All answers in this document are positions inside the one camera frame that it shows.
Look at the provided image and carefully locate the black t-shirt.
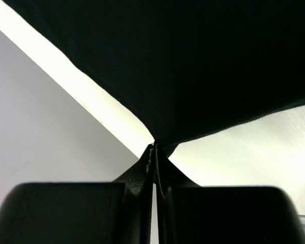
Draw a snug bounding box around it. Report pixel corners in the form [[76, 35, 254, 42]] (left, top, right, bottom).
[[7, 1, 305, 153]]

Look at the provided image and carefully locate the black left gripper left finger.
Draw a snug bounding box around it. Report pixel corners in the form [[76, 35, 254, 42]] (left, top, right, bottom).
[[0, 145, 153, 243]]

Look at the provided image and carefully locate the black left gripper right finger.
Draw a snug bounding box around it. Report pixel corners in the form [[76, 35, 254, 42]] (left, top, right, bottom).
[[154, 144, 305, 243]]

